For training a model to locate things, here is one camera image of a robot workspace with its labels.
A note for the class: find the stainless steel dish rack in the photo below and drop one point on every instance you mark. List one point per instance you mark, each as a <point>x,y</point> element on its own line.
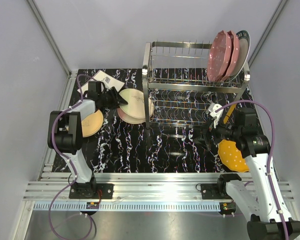
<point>175,84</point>

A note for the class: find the pink dotted plate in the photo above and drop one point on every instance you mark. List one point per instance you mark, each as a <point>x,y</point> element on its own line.
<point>219,56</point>
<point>235,50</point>

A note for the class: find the yellow dotted plate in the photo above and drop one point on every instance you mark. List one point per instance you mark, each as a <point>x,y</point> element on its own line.
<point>231,157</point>

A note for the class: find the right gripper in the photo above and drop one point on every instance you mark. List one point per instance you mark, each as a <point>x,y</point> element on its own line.
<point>207,134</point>

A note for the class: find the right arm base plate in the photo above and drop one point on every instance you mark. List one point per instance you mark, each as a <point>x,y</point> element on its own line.
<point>210,191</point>

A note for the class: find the grey green-rimmed plate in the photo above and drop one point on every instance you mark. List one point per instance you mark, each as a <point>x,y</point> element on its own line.
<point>244,48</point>

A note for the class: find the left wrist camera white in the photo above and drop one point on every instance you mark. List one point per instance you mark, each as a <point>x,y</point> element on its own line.
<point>106,80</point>

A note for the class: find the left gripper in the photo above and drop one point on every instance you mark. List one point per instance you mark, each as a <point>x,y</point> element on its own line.
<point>117,100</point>

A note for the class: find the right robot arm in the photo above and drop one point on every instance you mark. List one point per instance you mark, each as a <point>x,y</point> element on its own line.
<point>267,215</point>

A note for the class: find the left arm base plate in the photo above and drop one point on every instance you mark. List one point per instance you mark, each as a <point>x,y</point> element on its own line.
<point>91,191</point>

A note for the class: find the cream bordered plate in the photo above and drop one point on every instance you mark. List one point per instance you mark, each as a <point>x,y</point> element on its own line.
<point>135,106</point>

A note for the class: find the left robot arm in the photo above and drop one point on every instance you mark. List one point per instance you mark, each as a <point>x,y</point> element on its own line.
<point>65,134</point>

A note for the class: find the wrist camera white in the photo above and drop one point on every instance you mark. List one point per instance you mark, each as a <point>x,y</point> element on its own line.
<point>106,80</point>
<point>215,111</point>

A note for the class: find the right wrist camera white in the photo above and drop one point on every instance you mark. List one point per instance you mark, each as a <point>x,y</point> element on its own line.
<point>215,111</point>

